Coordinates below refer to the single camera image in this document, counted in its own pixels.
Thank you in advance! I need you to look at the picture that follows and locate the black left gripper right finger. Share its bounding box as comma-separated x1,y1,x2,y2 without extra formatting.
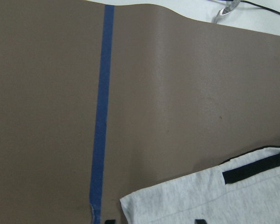
194,219,206,224

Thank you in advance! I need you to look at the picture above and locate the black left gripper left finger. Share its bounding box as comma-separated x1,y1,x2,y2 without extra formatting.
105,219,116,224

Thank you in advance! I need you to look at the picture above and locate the grey cartoon print t-shirt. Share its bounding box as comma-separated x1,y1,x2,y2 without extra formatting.
120,146,280,224

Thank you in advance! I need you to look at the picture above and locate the metal rod with green tip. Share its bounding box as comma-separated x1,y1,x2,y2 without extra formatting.
212,0,241,24

